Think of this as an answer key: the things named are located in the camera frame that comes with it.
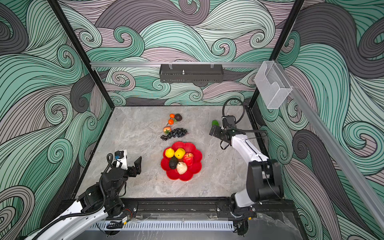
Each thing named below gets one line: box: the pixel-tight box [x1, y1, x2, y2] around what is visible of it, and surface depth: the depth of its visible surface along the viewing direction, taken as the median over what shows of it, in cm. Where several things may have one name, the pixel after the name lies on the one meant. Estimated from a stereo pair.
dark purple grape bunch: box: [160, 128, 188, 141], surface depth 102 cm
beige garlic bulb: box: [176, 161, 188, 175], surface depth 83 cm
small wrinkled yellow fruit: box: [165, 147, 175, 158], surface depth 89 cm
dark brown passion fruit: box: [175, 113, 183, 122], surface depth 111 cm
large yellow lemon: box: [174, 148, 186, 159], surface depth 89 cm
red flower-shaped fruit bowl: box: [160, 141, 203, 182], surface depth 87 cm
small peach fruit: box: [163, 126, 172, 134], surface depth 103 cm
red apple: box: [183, 152, 194, 167], surface depth 87 cm
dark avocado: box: [169, 156, 179, 170], surface depth 87 cm
